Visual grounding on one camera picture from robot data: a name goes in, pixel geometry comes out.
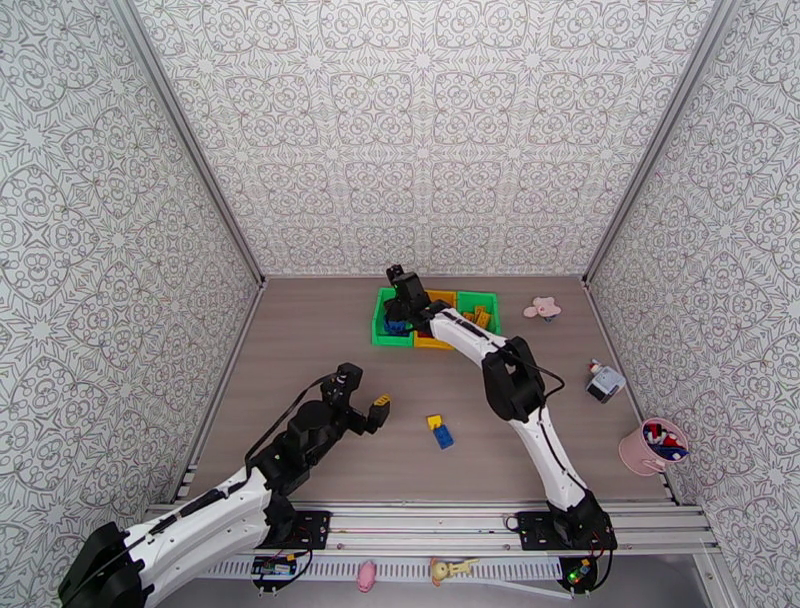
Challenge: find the pink flower toy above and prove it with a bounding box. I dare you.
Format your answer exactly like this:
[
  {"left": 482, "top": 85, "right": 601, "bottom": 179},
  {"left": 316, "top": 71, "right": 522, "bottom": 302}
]
[{"left": 523, "top": 296, "right": 562, "bottom": 323}]

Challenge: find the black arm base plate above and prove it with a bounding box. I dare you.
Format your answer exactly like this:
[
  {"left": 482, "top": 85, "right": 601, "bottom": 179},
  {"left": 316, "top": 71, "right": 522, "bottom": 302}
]
[
  {"left": 518, "top": 509, "right": 619, "bottom": 553},
  {"left": 231, "top": 509, "right": 331, "bottom": 551}
]

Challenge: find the pink bucket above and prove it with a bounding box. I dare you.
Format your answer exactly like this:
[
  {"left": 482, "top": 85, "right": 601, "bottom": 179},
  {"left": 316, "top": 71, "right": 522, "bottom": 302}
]
[{"left": 618, "top": 417, "right": 691, "bottom": 476}]

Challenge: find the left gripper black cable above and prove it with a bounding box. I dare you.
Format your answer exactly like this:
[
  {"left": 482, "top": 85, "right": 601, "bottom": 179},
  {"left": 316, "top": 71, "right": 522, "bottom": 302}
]
[{"left": 244, "top": 373, "right": 339, "bottom": 467}]

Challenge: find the grey white small device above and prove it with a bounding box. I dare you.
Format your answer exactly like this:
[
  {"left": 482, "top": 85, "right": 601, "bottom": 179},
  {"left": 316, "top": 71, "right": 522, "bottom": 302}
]
[{"left": 585, "top": 359, "right": 627, "bottom": 404}]

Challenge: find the green plastic bin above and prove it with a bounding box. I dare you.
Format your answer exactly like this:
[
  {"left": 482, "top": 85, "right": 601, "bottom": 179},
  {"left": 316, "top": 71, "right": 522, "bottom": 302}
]
[
  {"left": 454, "top": 291, "right": 503, "bottom": 339},
  {"left": 371, "top": 287, "right": 419, "bottom": 348}
]

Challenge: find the aluminium frame post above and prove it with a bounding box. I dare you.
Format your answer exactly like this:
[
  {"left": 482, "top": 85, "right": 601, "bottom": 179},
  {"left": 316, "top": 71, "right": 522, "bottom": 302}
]
[
  {"left": 581, "top": 0, "right": 739, "bottom": 286},
  {"left": 106, "top": 0, "right": 268, "bottom": 286}
]

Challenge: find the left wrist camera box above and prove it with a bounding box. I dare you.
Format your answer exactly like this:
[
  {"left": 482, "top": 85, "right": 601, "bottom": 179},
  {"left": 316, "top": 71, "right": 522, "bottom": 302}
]
[{"left": 332, "top": 362, "right": 364, "bottom": 394}]

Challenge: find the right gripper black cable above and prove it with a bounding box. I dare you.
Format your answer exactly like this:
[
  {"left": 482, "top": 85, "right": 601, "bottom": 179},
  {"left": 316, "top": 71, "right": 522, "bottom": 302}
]
[{"left": 512, "top": 349, "right": 568, "bottom": 414}]

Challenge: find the yellow toy figure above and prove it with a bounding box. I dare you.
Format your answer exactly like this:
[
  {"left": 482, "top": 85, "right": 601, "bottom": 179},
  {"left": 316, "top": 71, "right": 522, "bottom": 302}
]
[{"left": 428, "top": 557, "right": 479, "bottom": 588}]

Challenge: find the black base cable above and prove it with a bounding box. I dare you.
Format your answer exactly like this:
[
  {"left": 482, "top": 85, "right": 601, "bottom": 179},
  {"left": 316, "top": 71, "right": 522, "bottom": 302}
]
[
  {"left": 290, "top": 531, "right": 314, "bottom": 586},
  {"left": 590, "top": 543, "right": 617, "bottom": 592}
]

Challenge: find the red toy piece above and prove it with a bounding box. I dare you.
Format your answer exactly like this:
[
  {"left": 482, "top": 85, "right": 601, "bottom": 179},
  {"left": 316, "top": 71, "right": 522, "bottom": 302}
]
[{"left": 643, "top": 423, "right": 686, "bottom": 451}]

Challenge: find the green circuit board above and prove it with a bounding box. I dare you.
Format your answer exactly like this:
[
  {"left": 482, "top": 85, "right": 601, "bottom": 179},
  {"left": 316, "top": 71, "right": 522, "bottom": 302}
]
[{"left": 249, "top": 553, "right": 301, "bottom": 592}]

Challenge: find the small circuit board with LED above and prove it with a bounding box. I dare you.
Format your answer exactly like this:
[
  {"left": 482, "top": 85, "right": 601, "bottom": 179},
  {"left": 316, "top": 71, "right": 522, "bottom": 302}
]
[{"left": 557, "top": 552, "right": 604, "bottom": 592}]

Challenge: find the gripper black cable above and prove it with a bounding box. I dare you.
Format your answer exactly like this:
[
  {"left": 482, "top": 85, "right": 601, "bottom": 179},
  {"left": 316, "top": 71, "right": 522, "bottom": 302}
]
[
  {"left": 512, "top": 349, "right": 568, "bottom": 414},
  {"left": 244, "top": 373, "right": 339, "bottom": 467}
]

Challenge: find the white slotted cable duct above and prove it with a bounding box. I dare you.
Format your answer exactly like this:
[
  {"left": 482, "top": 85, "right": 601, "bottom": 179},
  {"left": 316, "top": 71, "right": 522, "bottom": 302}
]
[{"left": 199, "top": 557, "right": 564, "bottom": 581}]

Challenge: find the aluminium rail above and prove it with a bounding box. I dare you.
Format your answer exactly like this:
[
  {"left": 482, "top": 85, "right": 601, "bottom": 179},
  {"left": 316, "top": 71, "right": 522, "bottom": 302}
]
[{"left": 134, "top": 499, "right": 720, "bottom": 558}]

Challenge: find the yellow plastic bin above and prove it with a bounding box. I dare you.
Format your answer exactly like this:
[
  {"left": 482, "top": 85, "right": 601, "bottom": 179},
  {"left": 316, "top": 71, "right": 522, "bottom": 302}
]
[{"left": 413, "top": 289, "right": 459, "bottom": 350}]

